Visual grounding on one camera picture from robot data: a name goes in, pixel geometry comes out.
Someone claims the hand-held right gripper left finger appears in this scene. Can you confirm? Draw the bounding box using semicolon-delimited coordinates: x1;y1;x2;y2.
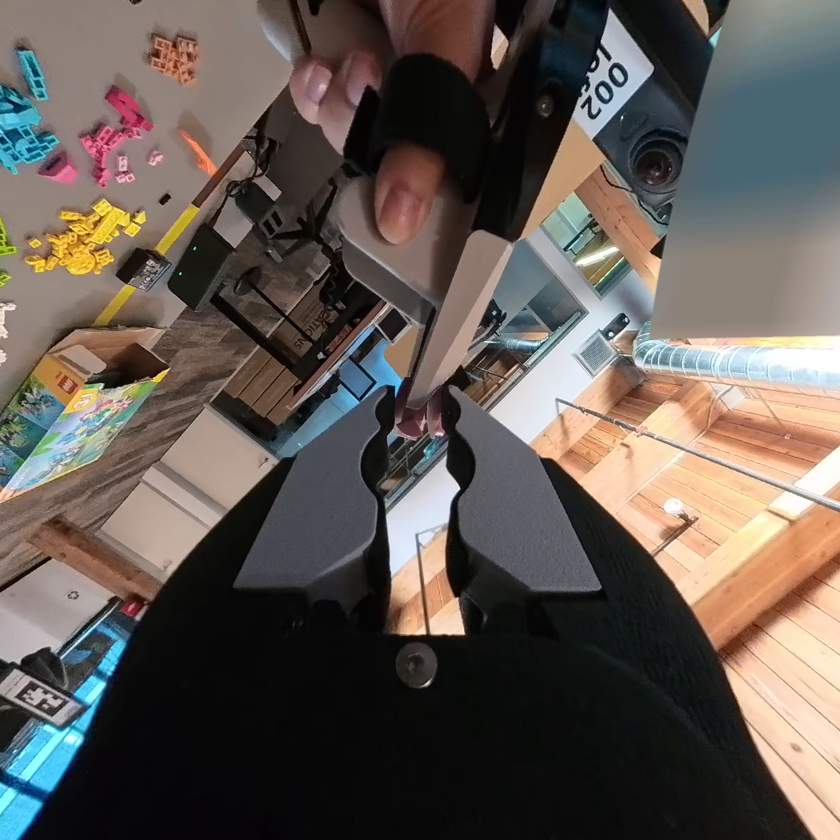
231;386;397;613

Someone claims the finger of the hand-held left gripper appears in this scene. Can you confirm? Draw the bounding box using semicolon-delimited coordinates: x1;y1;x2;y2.
406;228;515;411

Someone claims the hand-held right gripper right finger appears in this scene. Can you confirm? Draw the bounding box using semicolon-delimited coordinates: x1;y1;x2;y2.
445;386;602;616

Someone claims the colourful lego set box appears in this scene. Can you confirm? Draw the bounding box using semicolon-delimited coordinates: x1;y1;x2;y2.
0;326;171;504

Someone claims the pile of yellow lego pieces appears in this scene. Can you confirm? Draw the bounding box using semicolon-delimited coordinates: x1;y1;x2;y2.
24;198;147;276

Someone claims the pile of orange lego pieces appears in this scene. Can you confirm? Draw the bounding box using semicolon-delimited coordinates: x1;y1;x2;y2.
147;33;200;85

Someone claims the pile of pink lego pieces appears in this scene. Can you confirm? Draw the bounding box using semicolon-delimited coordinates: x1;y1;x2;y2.
37;86;156;189

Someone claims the pile of teal lego pieces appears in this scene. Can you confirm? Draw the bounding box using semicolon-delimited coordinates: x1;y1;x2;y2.
0;45;60;175

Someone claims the person's left hand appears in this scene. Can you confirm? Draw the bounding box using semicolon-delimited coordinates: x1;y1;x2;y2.
287;0;501;246

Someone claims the white cabinet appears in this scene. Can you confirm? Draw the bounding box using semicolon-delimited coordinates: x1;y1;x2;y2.
97;406;278;580

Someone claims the metal vent grille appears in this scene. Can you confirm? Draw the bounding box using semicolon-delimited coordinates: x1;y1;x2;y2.
572;331;622;378

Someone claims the brown cardboard box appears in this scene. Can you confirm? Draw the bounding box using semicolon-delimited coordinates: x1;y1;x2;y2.
272;289;357;370

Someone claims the black floor stand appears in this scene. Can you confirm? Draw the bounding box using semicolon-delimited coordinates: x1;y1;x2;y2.
233;270;342;368

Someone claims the thin metal rod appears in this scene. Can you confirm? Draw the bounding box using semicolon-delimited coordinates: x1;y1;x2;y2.
554;398;840;513

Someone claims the wooden beam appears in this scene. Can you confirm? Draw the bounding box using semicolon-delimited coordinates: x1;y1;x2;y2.
25;517;163;602

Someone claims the black power adapter box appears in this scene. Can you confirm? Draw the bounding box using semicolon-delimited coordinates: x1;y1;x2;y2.
167;224;238;312

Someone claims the white recycling bin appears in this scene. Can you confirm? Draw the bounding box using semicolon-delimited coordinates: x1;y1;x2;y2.
0;560;120;665

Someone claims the yellow tape strip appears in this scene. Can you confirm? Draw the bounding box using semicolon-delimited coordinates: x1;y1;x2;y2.
93;203;200;328

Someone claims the orange brick separator tool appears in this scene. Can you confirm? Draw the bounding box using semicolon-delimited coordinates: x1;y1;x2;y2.
178;127;218;176

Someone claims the small black electronic device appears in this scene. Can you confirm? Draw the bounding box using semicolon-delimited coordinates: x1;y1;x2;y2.
116;247;172;292

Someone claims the black white printed marker tag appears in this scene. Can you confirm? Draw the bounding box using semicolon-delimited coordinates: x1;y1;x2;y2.
0;661;88;728

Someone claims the window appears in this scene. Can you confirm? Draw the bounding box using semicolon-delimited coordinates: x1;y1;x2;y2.
0;607;148;840

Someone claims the black cable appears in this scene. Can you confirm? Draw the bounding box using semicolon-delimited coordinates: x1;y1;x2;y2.
225;134;277;198

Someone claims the silver metal air duct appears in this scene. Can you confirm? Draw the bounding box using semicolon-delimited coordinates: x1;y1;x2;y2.
632;320;840;396

